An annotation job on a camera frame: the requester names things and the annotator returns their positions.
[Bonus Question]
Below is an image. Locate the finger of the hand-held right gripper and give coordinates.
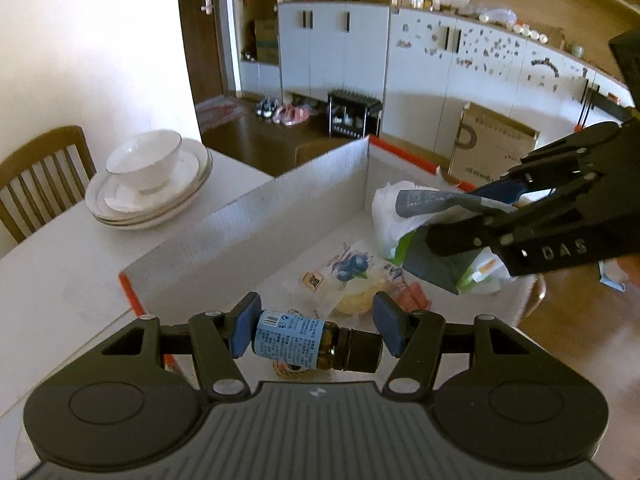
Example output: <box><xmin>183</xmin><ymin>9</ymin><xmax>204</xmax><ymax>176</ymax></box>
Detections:
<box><xmin>425</xmin><ymin>175</ymin><xmax>640</xmax><ymax>277</ymax></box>
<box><xmin>470</xmin><ymin>120</ymin><xmax>640</xmax><ymax>206</ymax></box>

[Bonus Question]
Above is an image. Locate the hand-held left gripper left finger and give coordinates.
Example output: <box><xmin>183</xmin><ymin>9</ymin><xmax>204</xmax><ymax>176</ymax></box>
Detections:
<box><xmin>75</xmin><ymin>292</ymin><xmax>262</xmax><ymax>402</ymax></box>

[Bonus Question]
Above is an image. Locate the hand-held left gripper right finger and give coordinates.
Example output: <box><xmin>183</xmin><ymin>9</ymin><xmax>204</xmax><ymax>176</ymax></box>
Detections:
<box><xmin>372</xmin><ymin>292</ymin><xmax>561</xmax><ymax>402</ymax></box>

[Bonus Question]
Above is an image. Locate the grey pouch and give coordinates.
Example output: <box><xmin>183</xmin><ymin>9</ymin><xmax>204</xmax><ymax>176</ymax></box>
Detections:
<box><xmin>395</xmin><ymin>187</ymin><xmax>513</xmax><ymax>296</ymax></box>

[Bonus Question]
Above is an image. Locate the brown bottle with blue label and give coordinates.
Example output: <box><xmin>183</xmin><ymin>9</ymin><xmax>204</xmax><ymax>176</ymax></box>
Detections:
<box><xmin>251</xmin><ymin>308</ymin><xmax>383</xmax><ymax>373</ymax></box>

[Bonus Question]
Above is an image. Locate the bread packet with blueberry print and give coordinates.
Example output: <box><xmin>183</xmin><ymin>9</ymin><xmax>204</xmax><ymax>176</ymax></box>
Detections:
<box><xmin>300</xmin><ymin>242</ymin><xmax>406</xmax><ymax>318</ymax></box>

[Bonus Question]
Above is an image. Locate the white green wipes packet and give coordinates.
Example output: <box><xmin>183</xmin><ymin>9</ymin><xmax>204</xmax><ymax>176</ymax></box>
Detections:
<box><xmin>372</xmin><ymin>180</ymin><xmax>521</xmax><ymax>296</ymax></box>

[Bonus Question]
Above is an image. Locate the red cardboard box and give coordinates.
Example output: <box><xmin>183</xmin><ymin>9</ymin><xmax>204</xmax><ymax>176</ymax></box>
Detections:
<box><xmin>118</xmin><ymin>135</ymin><xmax>536</xmax><ymax>376</ymax></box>

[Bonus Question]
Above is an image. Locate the white stone desktop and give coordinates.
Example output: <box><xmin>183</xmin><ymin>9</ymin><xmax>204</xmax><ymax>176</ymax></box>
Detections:
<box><xmin>0</xmin><ymin>147</ymin><xmax>276</xmax><ymax>461</ymax></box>

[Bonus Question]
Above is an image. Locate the flat cardboard carton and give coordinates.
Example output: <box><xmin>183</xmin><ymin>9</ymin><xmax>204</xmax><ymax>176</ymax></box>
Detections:
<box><xmin>448</xmin><ymin>102</ymin><xmax>541</xmax><ymax>186</ymax></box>

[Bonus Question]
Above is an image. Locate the black shoe rack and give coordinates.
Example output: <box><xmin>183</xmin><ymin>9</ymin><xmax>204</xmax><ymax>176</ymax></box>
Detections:
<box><xmin>327</xmin><ymin>89</ymin><xmax>383</xmax><ymax>140</ymax></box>

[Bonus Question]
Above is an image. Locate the white porcelain bowl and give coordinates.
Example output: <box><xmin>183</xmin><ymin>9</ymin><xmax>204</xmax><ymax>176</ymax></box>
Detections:
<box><xmin>105</xmin><ymin>129</ymin><xmax>182</xmax><ymax>195</ymax></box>

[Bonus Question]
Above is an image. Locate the pink shoe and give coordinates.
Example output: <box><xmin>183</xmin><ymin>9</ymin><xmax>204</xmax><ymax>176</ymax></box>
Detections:
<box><xmin>274</xmin><ymin>104</ymin><xmax>311</xmax><ymax>126</ymax></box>

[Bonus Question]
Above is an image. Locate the red doormat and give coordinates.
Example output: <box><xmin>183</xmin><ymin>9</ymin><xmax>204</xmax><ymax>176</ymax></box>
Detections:
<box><xmin>195</xmin><ymin>96</ymin><xmax>251</xmax><ymax>133</ymax></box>

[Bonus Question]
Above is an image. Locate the brown wooden chair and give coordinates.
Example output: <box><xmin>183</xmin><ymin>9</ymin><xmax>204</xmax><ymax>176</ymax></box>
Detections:
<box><xmin>0</xmin><ymin>125</ymin><xmax>98</xmax><ymax>246</ymax></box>

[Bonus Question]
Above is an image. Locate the cardboard box in cabinet nook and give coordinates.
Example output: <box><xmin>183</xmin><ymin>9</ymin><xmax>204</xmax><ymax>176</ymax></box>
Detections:
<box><xmin>254</xmin><ymin>20</ymin><xmax>280</xmax><ymax>65</ymax></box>

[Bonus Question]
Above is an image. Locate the dark brown door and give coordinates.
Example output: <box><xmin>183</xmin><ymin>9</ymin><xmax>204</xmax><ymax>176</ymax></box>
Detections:
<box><xmin>176</xmin><ymin>0</ymin><xmax>236</xmax><ymax>106</ymax></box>

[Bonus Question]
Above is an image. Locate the tan string coil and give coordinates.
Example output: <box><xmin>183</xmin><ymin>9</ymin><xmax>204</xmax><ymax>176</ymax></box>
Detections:
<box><xmin>272</xmin><ymin>360</ymin><xmax>311</xmax><ymax>381</ymax></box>

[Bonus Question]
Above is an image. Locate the grey wall cabinet unit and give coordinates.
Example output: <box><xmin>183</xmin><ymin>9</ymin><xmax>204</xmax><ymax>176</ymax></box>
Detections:
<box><xmin>227</xmin><ymin>0</ymin><xmax>640</xmax><ymax>196</ymax></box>

